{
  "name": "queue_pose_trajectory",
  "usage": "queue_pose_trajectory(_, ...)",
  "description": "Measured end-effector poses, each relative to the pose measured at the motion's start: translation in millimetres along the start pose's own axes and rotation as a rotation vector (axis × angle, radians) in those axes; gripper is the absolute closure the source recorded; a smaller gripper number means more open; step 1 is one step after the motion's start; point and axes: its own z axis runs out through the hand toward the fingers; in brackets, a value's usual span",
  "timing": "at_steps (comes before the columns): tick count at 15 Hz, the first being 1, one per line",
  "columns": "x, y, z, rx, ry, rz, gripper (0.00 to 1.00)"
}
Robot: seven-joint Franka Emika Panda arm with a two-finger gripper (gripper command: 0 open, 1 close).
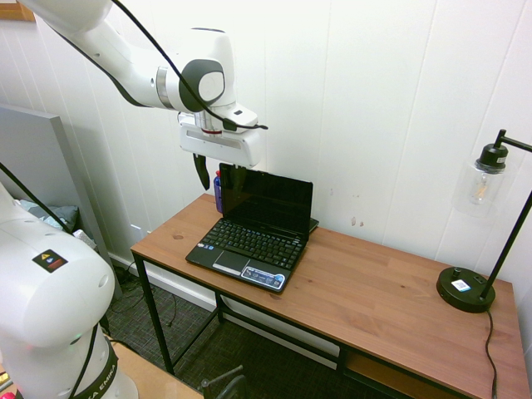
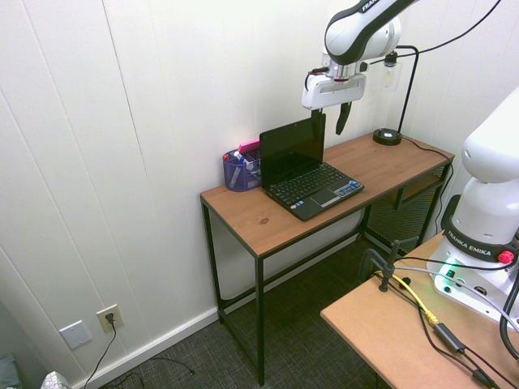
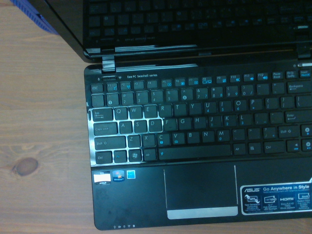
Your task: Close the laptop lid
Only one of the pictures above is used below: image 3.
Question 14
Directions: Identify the blue plastic crate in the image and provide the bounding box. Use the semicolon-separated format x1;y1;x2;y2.
9;0;59;36

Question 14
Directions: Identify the black Asus netbook laptop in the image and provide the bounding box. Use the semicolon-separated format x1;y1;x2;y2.
42;0;312;231

